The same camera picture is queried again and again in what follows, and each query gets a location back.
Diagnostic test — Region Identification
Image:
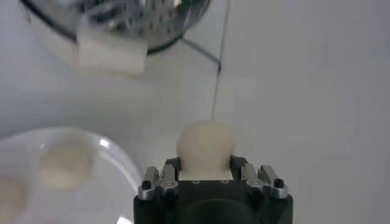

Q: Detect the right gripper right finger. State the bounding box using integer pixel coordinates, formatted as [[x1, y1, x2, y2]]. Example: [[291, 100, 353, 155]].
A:
[[230, 155, 289, 200]]

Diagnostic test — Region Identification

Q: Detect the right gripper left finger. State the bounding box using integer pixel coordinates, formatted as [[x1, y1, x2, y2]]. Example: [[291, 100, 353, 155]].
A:
[[138, 156, 182, 201]]

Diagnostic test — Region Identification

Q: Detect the white steamed baozi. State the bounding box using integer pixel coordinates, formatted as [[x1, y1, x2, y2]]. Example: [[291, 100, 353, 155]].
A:
[[175, 119, 236, 181], [0, 178, 27, 224], [39, 142, 94, 189]]

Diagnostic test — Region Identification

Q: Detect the stainless steel steamer basket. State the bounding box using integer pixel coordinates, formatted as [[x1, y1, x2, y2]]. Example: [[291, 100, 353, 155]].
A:
[[19, 0, 214, 55]]

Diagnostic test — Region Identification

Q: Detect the white round plate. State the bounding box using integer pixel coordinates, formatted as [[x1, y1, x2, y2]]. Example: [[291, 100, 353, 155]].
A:
[[0, 127, 143, 224]]

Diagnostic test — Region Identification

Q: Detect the cream white electric cooker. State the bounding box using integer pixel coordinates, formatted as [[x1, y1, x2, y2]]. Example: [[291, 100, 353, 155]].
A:
[[23, 0, 186, 77]]

